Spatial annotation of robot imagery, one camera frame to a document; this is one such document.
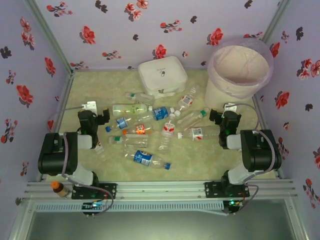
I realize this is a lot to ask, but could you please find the white round waste bin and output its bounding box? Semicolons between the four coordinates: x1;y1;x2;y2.
204;38;275;115

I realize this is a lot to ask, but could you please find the slim clear bottle green cap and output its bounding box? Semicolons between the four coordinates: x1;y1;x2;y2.
183;107;211;131

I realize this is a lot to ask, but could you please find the green label tea bottle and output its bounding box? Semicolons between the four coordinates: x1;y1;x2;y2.
112;103;154;117

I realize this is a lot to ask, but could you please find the slim clear bottle without label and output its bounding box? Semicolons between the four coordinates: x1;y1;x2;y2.
177;111;195;125

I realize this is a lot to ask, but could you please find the large clear bottle green cap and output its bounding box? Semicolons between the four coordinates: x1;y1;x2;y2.
108;134;150;149

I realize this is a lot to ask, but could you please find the orange label bottle orange cap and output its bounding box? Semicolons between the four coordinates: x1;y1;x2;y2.
122;123;154;136

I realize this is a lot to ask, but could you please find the Pepsi label bottle blue cap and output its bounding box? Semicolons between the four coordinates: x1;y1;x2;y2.
124;149;172;171

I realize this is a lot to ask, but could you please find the blue label bottle white cap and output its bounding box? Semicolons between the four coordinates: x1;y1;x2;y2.
136;106;176;124

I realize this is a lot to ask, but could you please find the green marbled table mat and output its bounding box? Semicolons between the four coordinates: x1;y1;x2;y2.
46;69;278;182

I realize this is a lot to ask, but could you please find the white case with pill print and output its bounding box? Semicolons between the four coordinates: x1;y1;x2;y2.
137;55;189;100

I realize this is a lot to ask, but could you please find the brown bottle orange cap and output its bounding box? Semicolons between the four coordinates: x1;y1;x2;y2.
51;181;70;199

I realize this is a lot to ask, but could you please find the small controller board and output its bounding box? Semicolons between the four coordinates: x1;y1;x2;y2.
82;201;107;218
227;199;244;216

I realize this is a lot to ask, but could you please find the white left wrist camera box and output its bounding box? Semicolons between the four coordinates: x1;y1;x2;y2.
81;100;98;113

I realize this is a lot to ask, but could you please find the grey left arm cable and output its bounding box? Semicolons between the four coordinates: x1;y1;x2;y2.
47;105;115;216

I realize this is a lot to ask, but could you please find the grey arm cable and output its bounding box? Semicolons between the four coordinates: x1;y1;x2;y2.
226;102;282;216
47;105;115;216

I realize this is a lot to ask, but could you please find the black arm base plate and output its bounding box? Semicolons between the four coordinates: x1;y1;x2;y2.
71;183;118;200
204;181;250;199

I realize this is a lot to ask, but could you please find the grey right arm cable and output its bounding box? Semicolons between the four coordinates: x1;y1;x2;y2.
226;102;282;216

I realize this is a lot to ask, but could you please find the aluminium front rail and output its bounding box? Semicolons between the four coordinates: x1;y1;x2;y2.
24;181;299;201

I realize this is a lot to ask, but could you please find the aluminium frame post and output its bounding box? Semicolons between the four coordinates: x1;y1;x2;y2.
22;0;75;75
260;0;293;43

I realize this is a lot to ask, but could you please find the white slotted cable duct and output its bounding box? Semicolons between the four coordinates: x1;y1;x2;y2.
33;201;224;214

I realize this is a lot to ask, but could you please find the aluminium frame leg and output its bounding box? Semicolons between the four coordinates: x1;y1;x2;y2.
7;198;35;240
284;198;310;240

